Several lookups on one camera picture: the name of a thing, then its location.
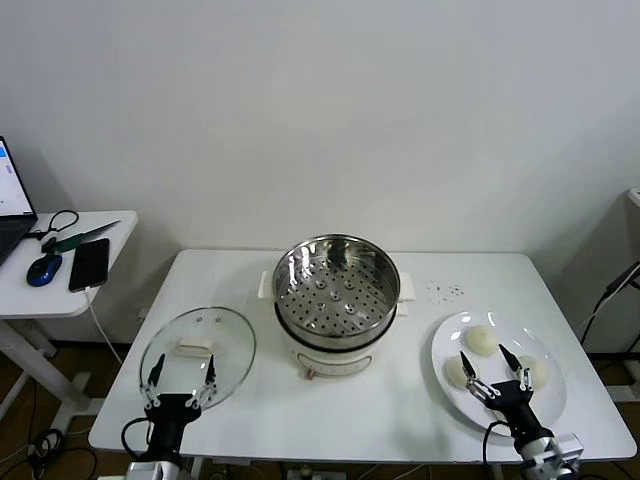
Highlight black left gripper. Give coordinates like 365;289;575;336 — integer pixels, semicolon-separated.
141;353;220;455

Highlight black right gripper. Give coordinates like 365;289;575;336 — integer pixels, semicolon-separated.
458;343;554;444

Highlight round glass pot lid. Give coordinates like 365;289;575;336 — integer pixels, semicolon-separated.
138;306;257;415

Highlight white steamed baozi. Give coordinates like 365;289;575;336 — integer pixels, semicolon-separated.
464;324;500;357
517;355;550;389
443;357;479;390

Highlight perforated steel steamer basket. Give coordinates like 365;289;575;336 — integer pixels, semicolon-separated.
257;233;418;351

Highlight white round plate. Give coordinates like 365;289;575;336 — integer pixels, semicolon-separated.
431;310;568;439

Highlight black smartphone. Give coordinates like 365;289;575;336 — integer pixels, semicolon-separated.
67;237;111;294

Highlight white side table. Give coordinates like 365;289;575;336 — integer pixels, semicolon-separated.
0;209;139;434

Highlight white electric cooker pot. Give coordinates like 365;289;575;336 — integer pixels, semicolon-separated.
273;299;412;382

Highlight white power strip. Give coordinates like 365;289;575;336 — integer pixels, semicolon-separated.
287;464;347;480

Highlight blue computer mouse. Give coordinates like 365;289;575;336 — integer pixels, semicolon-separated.
26;252;64;288

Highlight black laptop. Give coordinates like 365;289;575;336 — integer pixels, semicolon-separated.
0;135;39;267

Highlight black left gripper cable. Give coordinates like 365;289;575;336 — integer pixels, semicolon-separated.
122;417;154;462

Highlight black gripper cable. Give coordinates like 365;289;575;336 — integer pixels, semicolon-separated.
122;417;154;462
482;421;507;467

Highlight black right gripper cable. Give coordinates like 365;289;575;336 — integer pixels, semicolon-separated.
482;421;507;467

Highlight white charging cable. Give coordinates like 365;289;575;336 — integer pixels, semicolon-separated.
83;285;125;366

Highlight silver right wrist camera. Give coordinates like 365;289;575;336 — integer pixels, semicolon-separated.
547;433;585;471

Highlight black floor cables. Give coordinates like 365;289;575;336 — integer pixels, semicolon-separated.
27;427;99;480

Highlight black hanging cable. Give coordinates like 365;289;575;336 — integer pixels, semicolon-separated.
579;262;640;346

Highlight black looped cable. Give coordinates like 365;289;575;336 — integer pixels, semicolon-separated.
24;209;80;242

